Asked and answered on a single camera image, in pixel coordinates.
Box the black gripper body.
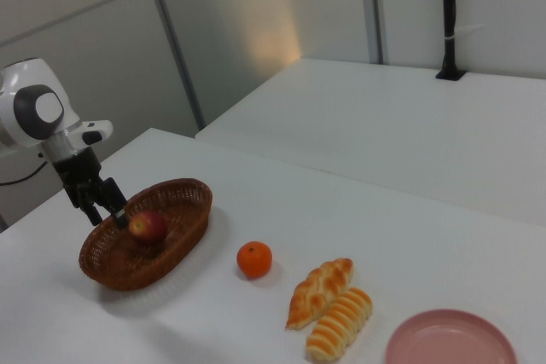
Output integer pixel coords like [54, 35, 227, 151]
[53, 148, 107, 210]

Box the red toy apple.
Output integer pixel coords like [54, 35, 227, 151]
[128, 210, 168, 246]

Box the orange toy tangerine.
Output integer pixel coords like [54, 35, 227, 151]
[236, 240, 273, 280]

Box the braided toy bread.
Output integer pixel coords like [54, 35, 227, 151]
[284, 257, 355, 331]

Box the striped toy bread roll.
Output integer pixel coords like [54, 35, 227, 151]
[305, 286, 375, 361]

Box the brown woven basket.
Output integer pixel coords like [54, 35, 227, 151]
[78, 178, 213, 292]

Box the pink plate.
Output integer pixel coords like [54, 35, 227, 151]
[386, 308, 520, 364]

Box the white side table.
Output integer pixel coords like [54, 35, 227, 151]
[195, 58, 546, 228]

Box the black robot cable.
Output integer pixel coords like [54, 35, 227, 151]
[0, 158, 48, 187]

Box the black clamp-on mount pole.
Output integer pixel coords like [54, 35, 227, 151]
[434, 0, 467, 82]

